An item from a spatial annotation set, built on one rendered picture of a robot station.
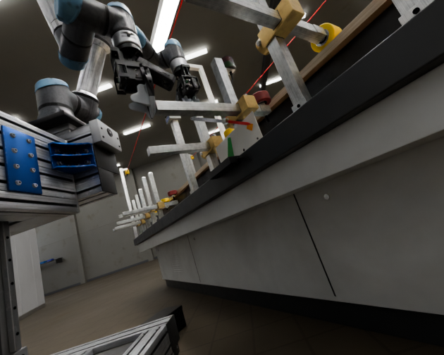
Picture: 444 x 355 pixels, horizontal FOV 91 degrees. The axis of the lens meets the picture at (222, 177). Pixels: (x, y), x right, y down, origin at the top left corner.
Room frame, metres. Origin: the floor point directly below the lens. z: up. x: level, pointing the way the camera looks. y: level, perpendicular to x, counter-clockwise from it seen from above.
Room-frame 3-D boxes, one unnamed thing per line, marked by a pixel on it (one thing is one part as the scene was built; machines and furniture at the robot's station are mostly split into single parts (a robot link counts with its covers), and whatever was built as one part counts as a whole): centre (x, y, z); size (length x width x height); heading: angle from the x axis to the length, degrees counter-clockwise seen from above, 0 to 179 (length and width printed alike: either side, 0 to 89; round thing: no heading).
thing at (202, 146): (0.87, 0.05, 0.83); 0.43 x 0.03 x 0.04; 124
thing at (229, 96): (0.74, -0.12, 0.86); 0.03 x 0.03 x 0.48; 34
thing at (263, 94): (0.76, -0.23, 0.85); 0.08 x 0.08 x 0.11
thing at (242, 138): (0.75, -0.09, 0.75); 0.26 x 0.01 x 0.10; 34
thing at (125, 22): (0.51, 0.14, 1.12); 0.09 x 0.08 x 0.11; 135
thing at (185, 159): (1.16, 0.16, 0.93); 0.05 x 0.04 x 0.45; 34
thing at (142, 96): (0.50, 0.13, 0.86); 0.06 x 0.03 x 0.09; 124
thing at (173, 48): (0.81, 0.03, 1.26); 0.09 x 0.08 x 0.11; 81
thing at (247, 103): (0.72, -0.14, 0.85); 0.13 x 0.06 x 0.05; 34
